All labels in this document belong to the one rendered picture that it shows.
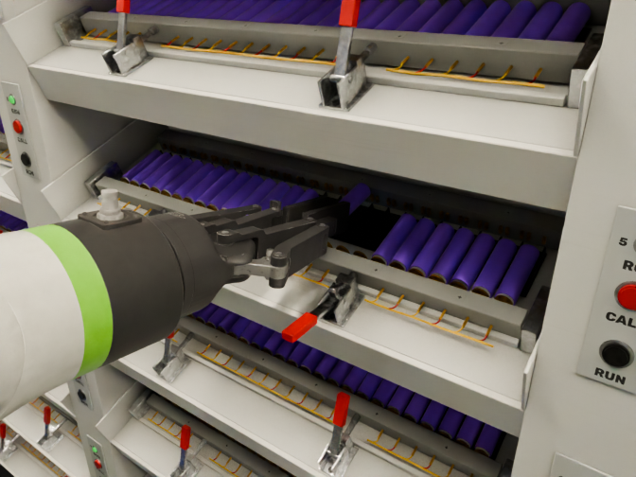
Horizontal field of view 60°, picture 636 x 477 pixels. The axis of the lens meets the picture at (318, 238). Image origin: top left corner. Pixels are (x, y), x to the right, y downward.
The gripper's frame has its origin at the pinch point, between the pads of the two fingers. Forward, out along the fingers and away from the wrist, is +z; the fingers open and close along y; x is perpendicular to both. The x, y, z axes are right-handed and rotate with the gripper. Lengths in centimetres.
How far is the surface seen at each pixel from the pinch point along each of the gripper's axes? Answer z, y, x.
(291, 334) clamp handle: -10.1, -5.4, 6.6
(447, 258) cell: 3.9, -12.3, 1.6
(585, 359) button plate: -5.4, -26.1, 2.3
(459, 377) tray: -3.6, -17.7, 8.2
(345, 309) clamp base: -2.8, -6.1, 6.6
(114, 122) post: 4.3, 37.6, -3.7
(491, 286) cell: 2.9, -17.0, 2.5
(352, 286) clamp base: -1.8, -5.9, 4.7
